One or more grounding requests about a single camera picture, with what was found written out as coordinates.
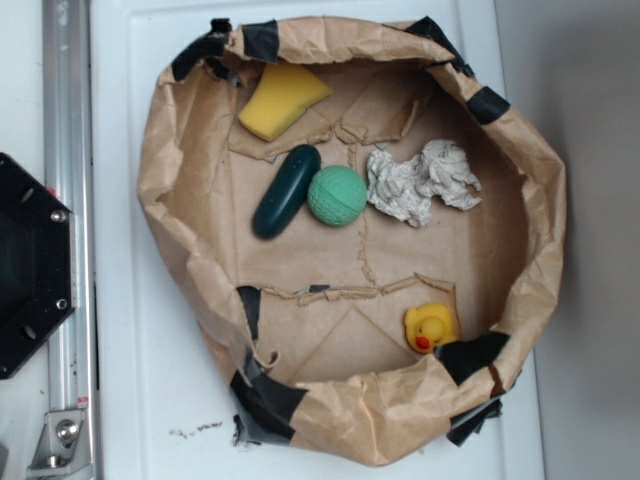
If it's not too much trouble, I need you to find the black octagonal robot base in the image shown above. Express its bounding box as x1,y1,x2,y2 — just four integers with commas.
1,153,75,380

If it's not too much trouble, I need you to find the dark green plastic pickle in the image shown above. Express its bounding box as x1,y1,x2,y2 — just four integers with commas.
252,144,321,240

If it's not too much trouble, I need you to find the brown paper bag tray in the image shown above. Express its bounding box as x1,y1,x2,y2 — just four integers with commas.
137,17,567,466

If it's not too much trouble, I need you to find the green textured ball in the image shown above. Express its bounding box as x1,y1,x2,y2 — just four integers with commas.
307,165,367,227

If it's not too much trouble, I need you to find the crumpled white cloth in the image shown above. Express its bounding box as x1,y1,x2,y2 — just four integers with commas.
367,139,481,228

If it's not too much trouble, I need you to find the yellow rubber duck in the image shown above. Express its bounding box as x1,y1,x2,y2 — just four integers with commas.
404,303,458,354

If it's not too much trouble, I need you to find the yellow sponge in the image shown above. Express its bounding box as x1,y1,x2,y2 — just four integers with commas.
238,62,333,142

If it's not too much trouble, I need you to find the metal corner bracket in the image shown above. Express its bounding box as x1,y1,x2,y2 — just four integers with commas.
26,409,94,479

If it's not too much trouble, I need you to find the aluminium rail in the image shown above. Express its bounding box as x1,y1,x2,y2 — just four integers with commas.
42,1,99,410

